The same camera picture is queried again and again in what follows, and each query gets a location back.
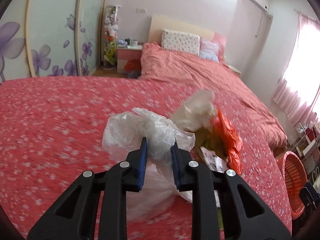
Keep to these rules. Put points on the pink striped pillow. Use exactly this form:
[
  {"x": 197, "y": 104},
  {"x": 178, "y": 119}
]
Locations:
[{"x": 208, "y": 51}]

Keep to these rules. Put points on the clear plastic bag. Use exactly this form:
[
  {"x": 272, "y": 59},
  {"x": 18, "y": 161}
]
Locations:
[{"x": 125, "y": 132}]

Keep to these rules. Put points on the red bin liner bag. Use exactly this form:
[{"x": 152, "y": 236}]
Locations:
[{"x": 132, "y": 65}]

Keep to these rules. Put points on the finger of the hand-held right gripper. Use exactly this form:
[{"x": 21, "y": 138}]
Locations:
[{"x": 308, "y": 195}]

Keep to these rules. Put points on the blue wastebasket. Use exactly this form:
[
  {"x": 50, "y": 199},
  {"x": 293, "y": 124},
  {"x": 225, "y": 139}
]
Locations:
[{"x": 133, "y": 74}]

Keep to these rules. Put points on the wardrobe with purple flower doors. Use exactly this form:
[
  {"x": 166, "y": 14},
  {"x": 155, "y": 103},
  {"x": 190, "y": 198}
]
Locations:
[{"x": 50, "y": 17}]

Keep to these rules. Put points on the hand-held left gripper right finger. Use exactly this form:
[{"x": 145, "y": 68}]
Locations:
[{"x": 176, "y": 165}]

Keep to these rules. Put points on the yellow green plastic bag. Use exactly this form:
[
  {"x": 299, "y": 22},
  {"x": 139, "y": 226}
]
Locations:
[{"x": 212, "y": 140}]

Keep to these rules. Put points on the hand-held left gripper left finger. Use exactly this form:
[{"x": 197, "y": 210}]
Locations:
[{"x": 142, "y": 165}]

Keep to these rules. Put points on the pink curtain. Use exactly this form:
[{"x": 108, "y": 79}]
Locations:
[{"x": 295, "y": 97}]

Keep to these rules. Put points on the long orange plastic bag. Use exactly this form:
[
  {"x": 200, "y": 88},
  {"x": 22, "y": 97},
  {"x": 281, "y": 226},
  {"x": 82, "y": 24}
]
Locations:
[{"x": 227, "y": 140}]

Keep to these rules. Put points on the pink bed duvet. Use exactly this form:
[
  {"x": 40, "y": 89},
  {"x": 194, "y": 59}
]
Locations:
[{"x": 200, "y": 77}]

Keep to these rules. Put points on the white printed paper wrapper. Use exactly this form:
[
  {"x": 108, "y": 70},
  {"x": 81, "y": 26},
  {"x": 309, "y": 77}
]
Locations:
[{"x": 212, "y": 158}]

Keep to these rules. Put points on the white floral pillow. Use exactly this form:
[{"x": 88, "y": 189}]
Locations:
[{"x": 180, "y": 41}]

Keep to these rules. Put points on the white mug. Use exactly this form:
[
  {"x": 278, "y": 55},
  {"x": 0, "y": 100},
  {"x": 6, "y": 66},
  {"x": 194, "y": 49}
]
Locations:
[{"x": 134, "y": 42}]

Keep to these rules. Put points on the white wall switch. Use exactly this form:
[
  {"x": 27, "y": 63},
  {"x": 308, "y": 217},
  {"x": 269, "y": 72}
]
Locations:
[{"x": 141, "y": 10}]

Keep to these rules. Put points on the orange plastic laundry basket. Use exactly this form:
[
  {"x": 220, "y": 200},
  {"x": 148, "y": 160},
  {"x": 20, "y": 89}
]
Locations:
[{"x": 297, "y": 210}]

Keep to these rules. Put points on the pink and white nightstand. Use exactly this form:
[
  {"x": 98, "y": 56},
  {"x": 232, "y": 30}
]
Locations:
[
  {"x": 125, "y": 55},
  {"x": 235, "y": 69}
]

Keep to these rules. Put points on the red floral table cloth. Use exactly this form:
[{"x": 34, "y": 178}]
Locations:
[{"x": 50, "y": 130}]

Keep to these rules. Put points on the beige and pink headboard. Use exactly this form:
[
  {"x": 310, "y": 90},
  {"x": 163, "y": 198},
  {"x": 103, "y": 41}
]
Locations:
[{"x": 175, "y": 23}]

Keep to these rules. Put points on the white plastic bag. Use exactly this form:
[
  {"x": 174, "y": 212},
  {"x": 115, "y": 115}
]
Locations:
[{"x": 197, "y": 110}]

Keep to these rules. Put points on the clear tube of plush toys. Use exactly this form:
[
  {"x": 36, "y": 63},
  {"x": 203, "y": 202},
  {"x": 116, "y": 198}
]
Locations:
[{"x": 111, "y": 30}]

